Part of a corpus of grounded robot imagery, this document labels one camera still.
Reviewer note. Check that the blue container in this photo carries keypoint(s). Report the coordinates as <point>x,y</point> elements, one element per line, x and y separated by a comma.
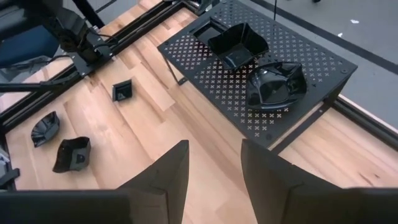
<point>28,46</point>

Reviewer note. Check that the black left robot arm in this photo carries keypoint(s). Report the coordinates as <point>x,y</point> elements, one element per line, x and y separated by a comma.
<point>77,43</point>

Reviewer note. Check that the small black square plate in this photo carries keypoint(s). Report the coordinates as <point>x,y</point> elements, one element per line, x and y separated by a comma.
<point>205,32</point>

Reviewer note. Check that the black wavy square bowl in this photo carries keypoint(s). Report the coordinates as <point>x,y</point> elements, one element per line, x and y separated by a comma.
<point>73,155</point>
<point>239,46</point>

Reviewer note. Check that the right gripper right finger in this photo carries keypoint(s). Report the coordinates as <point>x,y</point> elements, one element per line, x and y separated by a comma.
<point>295,205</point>

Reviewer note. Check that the small black square cup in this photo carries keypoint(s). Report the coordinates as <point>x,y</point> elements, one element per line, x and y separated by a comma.
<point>122,91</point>

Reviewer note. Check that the black perforated metal rack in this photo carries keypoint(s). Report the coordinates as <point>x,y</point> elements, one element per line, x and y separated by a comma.
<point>311,62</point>

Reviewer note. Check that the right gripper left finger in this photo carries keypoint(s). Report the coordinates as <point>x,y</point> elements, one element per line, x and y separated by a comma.
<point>149,202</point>

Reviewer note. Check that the black metal table frame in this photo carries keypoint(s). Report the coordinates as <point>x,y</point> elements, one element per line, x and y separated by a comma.
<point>140,25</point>

